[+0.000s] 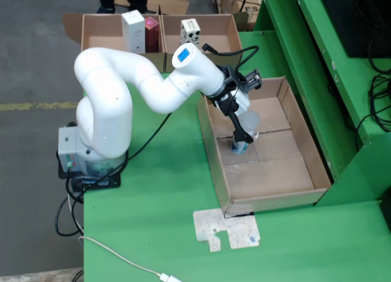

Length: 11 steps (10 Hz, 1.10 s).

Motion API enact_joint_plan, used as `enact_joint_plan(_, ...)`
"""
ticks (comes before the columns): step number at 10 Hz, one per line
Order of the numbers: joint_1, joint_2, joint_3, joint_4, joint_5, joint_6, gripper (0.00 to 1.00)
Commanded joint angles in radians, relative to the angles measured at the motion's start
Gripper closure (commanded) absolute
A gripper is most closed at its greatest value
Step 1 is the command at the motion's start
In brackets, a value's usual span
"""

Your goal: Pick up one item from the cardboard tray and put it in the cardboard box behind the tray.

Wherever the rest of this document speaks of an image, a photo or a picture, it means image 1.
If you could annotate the grey robot base unit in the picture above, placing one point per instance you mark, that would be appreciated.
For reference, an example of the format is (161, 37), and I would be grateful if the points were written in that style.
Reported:
(68, 150)

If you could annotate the cow print carton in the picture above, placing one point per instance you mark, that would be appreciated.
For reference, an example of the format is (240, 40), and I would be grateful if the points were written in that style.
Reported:
(190, 31)

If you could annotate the translucent bottle with blue label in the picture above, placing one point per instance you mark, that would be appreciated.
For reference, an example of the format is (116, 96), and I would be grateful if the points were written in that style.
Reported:
(250, 121)

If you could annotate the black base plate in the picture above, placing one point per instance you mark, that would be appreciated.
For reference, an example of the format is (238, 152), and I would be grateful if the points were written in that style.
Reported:
(110, 182)

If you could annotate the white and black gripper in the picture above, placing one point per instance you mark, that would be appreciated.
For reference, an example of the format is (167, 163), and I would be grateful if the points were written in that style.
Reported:
(235, 103)

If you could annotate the shallow cardboard tray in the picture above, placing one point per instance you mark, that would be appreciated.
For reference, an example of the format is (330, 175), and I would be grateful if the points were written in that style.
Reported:
(275, 178)

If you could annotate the tall white carton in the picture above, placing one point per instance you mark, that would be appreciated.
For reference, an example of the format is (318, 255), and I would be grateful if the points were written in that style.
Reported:
(133, 31)

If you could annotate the brown cardboard box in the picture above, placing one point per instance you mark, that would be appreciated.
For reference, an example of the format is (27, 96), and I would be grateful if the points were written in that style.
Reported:
(100, 28)
(214, 31)

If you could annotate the dark red box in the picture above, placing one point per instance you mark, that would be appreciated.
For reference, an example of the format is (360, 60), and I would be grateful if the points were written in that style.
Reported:
(152, 34)

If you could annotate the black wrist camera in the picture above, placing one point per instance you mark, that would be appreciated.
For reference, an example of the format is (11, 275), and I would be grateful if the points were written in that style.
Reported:
(252, 80)

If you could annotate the printed cardboard box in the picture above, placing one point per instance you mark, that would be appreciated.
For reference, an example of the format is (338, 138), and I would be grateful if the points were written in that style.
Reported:
(229, 0)

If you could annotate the white scribbled paper sticker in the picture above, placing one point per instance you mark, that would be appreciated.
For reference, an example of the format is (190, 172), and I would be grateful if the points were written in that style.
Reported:
(238, 230)

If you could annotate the black monitor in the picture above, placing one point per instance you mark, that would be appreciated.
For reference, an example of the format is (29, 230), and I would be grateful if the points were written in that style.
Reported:
(351, 19)

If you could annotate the flat cardboard sheets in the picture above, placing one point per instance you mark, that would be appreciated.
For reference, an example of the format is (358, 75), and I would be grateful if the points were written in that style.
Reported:
(171, 0)

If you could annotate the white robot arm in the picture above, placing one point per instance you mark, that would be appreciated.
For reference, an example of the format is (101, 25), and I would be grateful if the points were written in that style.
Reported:
(104, 80)

